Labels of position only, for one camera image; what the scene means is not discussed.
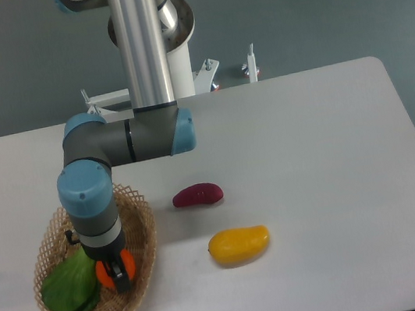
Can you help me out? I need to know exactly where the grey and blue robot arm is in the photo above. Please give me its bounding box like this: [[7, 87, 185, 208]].
[[57, 0, 196, 293]]

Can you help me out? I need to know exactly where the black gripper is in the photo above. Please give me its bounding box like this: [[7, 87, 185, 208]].
[[81, 231, 132, 293]]

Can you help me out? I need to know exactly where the purple sweet potato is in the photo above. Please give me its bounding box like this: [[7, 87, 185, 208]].
[[172, 182, 224, 208]]

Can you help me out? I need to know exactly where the woven wicker basket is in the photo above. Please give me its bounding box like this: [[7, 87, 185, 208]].
[[34, 184, 157, 311]]

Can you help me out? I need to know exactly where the orange fruit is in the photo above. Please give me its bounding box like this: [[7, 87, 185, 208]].
[[95, 249, 136, 290]]

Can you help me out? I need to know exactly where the green bok choy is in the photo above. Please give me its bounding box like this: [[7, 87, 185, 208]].
[[41, 247, 101, 311]]

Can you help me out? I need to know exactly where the yellow mango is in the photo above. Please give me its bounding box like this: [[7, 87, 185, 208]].
[[207, 225, 271, 267]]

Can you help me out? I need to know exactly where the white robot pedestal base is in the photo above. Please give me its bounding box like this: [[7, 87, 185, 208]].
[[67, 0, 265, 120]]

